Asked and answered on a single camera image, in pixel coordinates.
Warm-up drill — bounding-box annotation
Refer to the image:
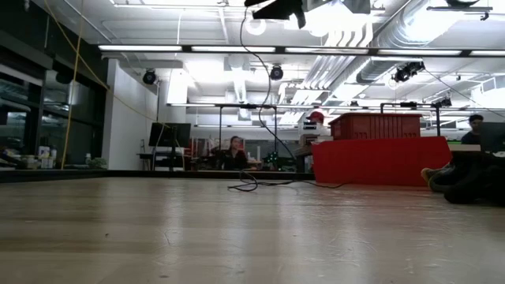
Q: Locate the thin dark cord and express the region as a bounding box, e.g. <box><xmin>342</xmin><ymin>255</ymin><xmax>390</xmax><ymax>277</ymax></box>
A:
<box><xmin>226</xmin><ymin>6</ymin><xmax>348</xmax><ymax>193</ymax></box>

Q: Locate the person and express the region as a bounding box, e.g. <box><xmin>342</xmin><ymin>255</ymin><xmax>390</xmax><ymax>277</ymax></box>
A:
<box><xmin>215</xmin><ymin>135</ymin><xmax>253</xmax><ymax>171</ymax></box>
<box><xmin>460</xmin><ymin>114</ymin><xmax>485</xmax><ymax>145</ymax></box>
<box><xmin>305</xmin><ymin>110</ymin><xmax>331</xmax><ymax>137</ymax></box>

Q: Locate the long ceiling light strip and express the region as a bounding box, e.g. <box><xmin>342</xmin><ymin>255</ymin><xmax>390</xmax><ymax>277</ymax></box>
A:
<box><xmin>98</xmin><ymin>44</ymin><xmax>505</xmax><ymax>57</ymax></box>

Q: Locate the black ceiling-mounted device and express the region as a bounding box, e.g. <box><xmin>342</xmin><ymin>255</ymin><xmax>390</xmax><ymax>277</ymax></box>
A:
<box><xmin>393</xmin><ymin>61</ymin><xmax>426</xmax><ymax>84</ymax></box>

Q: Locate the red slatted plastic crate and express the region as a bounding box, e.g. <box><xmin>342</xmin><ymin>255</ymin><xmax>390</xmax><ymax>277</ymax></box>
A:
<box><xmin>328</xmin><ymin>112</ymin><xmax>423</xmax><ymax>141</ymax></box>

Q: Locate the black monitor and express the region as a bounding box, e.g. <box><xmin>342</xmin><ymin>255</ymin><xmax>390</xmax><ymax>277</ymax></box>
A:
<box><xmin>479</xmin><ymin>121</ymin><xmax>505</xmax><ymax>153</ymax></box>
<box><xmin>148</xmin><ymin>122</ymin><xmax>193</xmax><ymax>149</ymax></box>

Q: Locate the red plastic bin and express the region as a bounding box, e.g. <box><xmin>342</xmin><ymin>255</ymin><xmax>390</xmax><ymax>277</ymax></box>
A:
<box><xmin>311</xmin><ymin>136</ymin><xmax>453</xmax><ymax>188</ymax></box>

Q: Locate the black work glove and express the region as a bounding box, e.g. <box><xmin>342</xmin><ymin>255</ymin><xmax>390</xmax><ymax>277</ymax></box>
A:
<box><xmin>420</xmin><ymin>151</ymin><xmax>505</xmax><ymax>207</ymax></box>

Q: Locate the white shelf container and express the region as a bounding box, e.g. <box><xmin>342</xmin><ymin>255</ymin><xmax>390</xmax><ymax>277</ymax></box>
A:
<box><xmin>37</xmin><ymin>145</ymin><xmax>58</xmax><ymax>170</ymax></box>

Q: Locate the white ring ceiling lamp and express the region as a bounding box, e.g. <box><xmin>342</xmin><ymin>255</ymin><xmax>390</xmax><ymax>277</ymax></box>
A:
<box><xmin>245</xmin><ymin>17</ymin><xmax>267</xmax><ymax>37</ymax></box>

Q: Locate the black background rig frame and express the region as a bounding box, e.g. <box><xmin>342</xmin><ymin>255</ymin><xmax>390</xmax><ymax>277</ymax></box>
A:
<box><xmin>215</xmin><ymin>103</ymin><xmax>279</xmax><ymax>171</ymax></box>
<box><xmin>380</xmin><ymin>101</ymin><xmax>453</xmax><ymax>138</ymax></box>

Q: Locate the black ceiling rail fixture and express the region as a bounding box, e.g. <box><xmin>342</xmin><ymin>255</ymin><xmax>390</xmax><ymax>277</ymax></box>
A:
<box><xmin>426</xmin><ymin>0</ymin><xmax>494</xmax><ymax>21</ymax></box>

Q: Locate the yellow cable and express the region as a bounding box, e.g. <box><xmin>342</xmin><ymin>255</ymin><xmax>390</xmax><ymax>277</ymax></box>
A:
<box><xmin>45</xmin><ymin>0</ymin><xmax>111</xmax><ymax>171</ymax></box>

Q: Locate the black aluminium table frame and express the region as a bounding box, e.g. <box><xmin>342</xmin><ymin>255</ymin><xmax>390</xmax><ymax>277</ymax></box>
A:
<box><xmin>0</xmin><ymin>168</ymin><xmax>316</xmax><ymax>185</ymax></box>

